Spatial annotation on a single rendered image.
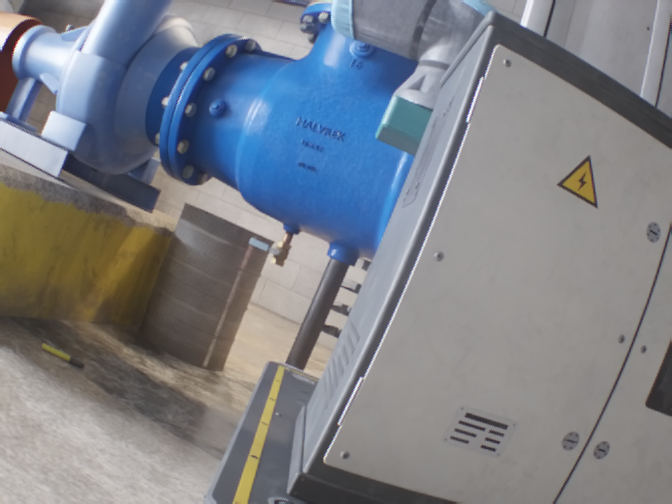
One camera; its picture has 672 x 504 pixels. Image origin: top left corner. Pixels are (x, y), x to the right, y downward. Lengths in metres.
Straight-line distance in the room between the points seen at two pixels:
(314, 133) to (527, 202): 1.35
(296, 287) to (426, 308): 4.88
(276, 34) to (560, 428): 5.55
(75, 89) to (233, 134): 0.61
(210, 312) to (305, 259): 3.03
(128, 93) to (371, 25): 1.19
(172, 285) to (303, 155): 0.81
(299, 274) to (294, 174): 3.54
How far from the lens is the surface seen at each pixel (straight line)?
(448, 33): 1.25
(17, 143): 2.35
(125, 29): 2.27
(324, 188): 1.96
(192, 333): 2.53
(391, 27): 1.27
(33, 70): 2.85
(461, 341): 0.65
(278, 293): 5.54
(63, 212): 2.06
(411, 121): 1.18
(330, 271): 2.13
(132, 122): 2.34
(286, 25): 6.07
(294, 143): 1.98
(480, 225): 0.65
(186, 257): 2.53
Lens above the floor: 0.55
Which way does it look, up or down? 1 degrees up
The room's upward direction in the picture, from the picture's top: 23 degrees clockwise
